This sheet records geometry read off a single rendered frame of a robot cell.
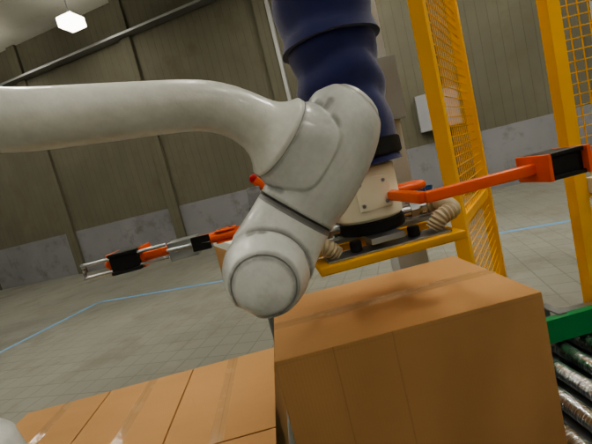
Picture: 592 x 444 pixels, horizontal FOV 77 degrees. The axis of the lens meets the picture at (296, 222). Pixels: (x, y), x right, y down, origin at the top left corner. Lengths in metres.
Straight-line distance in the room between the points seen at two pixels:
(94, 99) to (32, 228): 14.06
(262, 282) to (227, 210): 9.76
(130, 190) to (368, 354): 11.03
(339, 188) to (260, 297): 0.15
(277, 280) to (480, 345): 0.64
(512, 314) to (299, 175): 0.67
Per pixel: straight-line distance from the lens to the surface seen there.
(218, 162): 10.13
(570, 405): 1.35
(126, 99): 0.41
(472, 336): 0.93
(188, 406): 1.70
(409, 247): 0.86
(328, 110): 0.44
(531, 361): 1.03
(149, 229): 11.50
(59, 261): 13.96
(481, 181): 0.78
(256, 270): 0.39
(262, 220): 0.43
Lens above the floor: 1.32
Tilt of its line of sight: 7 degrees down
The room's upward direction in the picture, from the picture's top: 14 degrees counter-clockwise
